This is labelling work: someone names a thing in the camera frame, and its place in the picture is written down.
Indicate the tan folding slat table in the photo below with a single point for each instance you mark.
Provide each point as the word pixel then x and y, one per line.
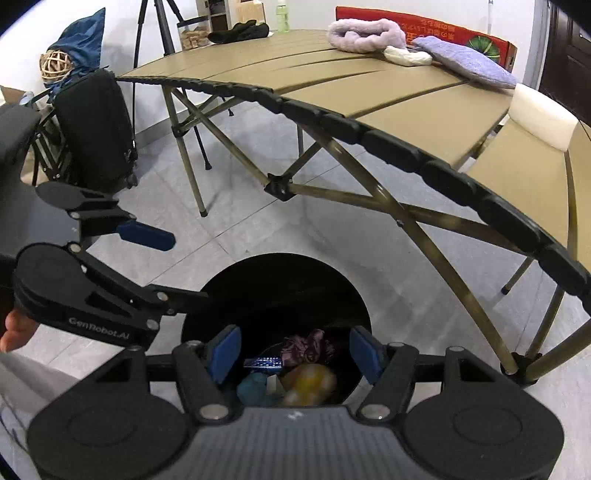
pixel 323 62

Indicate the dark brown entrance door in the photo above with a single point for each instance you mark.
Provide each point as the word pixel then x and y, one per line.
pixel 568 46

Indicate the black round trash bin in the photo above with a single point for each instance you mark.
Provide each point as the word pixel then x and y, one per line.
pixel 277 295

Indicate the woven rattan ball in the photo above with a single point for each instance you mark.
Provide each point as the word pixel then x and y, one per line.
pixel 56 66

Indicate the lavender fabric pouch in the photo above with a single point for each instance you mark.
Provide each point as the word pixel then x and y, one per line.
pixel 466 62

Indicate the white rolled cloth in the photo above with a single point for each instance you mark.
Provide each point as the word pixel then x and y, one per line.
pixel 408 56

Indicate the red cardboard box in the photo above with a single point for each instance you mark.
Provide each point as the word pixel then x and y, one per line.
pixel 452 30

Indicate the dark blue fabric bag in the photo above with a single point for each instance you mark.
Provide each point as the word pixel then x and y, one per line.
pixel 81 41

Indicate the light blue plush toy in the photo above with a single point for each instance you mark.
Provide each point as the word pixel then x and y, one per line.
pixel 251 388

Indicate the clear jar with black lid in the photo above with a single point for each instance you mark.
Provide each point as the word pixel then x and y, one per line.
pixel 195 33

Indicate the black gloves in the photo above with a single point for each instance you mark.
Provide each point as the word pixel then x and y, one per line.
pixel 238 31

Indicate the yellow plush toy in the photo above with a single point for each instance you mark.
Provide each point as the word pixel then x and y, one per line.
pixel 309 384

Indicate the person's left hand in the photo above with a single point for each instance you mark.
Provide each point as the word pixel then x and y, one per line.
pixel 16 330

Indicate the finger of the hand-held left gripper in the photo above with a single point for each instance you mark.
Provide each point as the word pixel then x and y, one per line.
pixel 147 236
pixel 184 300

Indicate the green spray bottle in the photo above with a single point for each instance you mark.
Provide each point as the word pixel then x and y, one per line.
pixel 283 16

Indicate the black suitcase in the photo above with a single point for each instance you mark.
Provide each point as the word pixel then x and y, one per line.
pixel 94 124

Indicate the purple cloth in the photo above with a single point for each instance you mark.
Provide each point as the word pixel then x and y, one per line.
pixel 304 348

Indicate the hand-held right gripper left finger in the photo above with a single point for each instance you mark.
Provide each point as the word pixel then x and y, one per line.
pixel 225 353

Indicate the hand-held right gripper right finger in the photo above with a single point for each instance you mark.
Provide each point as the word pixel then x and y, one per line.
pixel 367 353

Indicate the small cream white box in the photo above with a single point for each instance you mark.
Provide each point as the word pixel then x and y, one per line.
pixel 545 117

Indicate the black camera tripod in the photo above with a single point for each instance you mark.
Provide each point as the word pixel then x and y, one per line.
pixel 141 55

